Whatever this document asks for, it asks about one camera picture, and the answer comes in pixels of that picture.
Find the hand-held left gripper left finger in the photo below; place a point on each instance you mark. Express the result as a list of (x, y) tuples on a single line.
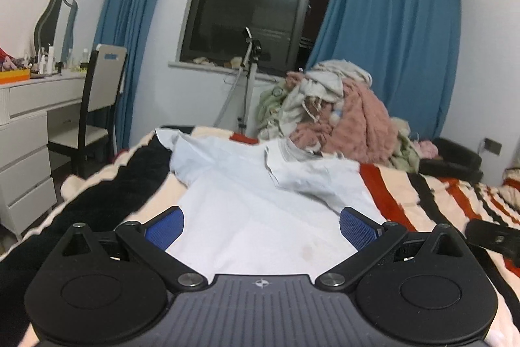
[(164, 230)]

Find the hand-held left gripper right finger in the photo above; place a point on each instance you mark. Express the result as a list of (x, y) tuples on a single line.
[(358, 228)]

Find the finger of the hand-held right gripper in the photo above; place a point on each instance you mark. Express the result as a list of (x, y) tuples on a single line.
[(497, 239)]

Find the white shirt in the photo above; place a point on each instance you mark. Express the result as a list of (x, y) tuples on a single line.
[(252, 208)]

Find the striped fleece blanket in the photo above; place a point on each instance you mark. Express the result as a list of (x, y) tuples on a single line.
[(430, 200)]

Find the pale green cloth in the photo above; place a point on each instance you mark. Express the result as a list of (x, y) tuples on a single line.
[(406, 152)]

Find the small pink cloth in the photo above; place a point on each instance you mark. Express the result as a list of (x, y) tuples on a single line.
[(426, 149)]

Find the pink fluffy blanket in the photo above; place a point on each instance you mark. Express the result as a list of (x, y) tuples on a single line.
[(361, 115)]

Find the white crumpled cloth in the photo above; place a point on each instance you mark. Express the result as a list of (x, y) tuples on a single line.
[(325, 83)]

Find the green patterned cloth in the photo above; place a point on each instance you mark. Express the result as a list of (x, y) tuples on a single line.
[(276, 103)]

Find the black and white chair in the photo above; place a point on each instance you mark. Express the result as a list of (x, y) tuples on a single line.
[(103, 87)]

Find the white dresser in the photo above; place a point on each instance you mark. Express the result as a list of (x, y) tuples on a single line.
[(28, 152)]

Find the white tripod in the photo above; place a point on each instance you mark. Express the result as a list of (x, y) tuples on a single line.
[(250, 87)]

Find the beige cloth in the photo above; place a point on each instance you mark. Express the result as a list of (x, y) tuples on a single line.
[(235, 62), (203, 60)]

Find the blue curtain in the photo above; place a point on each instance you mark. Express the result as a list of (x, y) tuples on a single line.
[(386, 26), (138, 26)]

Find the row of cosmetic bottles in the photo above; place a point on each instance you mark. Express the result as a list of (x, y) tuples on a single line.
[(44, 60)]

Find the orange box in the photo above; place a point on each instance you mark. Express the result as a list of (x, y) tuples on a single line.
[(14, 76)]

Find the wavy framed mirror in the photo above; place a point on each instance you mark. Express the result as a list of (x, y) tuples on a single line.
[(57, 26)]

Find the dark window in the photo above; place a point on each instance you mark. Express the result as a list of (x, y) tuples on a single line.
[(235, 5)]

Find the small black camera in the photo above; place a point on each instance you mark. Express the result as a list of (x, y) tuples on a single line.
[(256, 48)]

